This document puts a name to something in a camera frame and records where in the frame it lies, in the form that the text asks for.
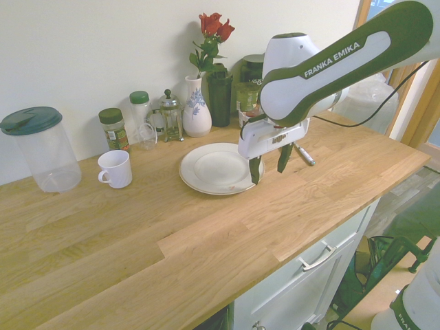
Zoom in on black protein powder tub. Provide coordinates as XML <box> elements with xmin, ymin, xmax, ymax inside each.
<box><xmin>239</xmin><ymin>54</ymin><xmax>267</xmax><ymax>85</ymax></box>

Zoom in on white ceramic mug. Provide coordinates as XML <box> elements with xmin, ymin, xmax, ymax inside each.
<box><xmin>97</xmin><ymin>149</ymin><xmax>133</xmax><ymax>189</ymax></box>

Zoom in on green bar clamp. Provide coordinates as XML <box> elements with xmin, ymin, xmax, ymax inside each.
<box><xmin>357</xmin><ymin>235</ymin><xmax>437</xmax><ymax>303</ymax></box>

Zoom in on black shaker bottle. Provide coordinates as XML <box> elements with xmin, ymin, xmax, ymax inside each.
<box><xmin>206</xmin><ymin>63</ymin><xmax>234</xmax><ymax>128</ymax></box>

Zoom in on white drawer with handle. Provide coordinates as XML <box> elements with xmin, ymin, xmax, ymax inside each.
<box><xmin>233</xmin><ymin>199</ymin><xmax>382</xmax><ymax>330</ymax></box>

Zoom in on white plate with gold rim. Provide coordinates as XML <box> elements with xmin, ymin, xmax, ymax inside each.
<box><xmin>178</xmin><ymin>142</ymin><xmax>267</xmax><ymax>196</ymax></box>

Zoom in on silver drawer handle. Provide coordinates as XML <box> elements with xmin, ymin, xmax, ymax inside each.
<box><xmin>298</xmin><ymin>240</ymin><xmax>337</xmax><ymax>272</ymax></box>

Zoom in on clear bottle with green lid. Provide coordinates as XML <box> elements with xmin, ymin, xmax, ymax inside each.
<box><xmin>129</xmin><ymin>90</ymin><xmax>154</xmax><ymax>142</ymax></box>

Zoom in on spice jar with dark lid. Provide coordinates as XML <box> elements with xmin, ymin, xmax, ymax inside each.
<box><xmin>98</xmin><ymin>107</ymin><xmax>132</xmax><ymax>154</ymax></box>

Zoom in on red roses with green leaves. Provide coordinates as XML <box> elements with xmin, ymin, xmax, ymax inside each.
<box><xmin>188</xmin><ymin>12</ymin><xmax>237</xmax><ymax>79</ymax></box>

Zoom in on green oatmeal cup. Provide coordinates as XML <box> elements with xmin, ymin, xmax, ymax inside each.
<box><xmin>234</xmin><ymin>81</ymin><xmax>263</xmax><ymax>113</ymax></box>

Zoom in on small clear measuring cup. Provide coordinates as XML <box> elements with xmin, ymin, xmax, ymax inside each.
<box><xmin>137</xmin><ymin>122</ymin><xmax>160</xmax><ymax>151</ymax></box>

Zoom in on red yogurt cup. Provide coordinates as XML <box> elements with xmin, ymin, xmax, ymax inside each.
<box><xmin>238</xmin><ymin>107</ymin><xmax>263</xmax><ymax>130</ymax></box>

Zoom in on glass French press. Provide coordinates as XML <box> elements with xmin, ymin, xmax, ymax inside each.
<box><xmin>157</xmin><ymin>88</ymin><xmax>186</xmax><ymax>143</ymax></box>

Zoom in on white vase with blue flowers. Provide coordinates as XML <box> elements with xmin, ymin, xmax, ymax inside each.
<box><xmin>181</xmin><ymin>75</ymin><xmax>212</xmax><ymax>138</ymax></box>

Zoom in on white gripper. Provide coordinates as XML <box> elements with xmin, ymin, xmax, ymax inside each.
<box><xmin>236</xmin><ymin>118</ymin><xmax>311</xmax><ymax>187</ymax></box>

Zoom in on clear canister with teal lid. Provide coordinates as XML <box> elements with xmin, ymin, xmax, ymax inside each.
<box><xmin>0</xmin><ymin>105</ymin><xmax>83</xmax><ymax>194</ymax></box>

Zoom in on clear plastic bag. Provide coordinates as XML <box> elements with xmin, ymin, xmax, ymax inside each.
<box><xmin>331</xmin><ymin>71</ymin><xmax>402</xmax><ymax>133</ymax></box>

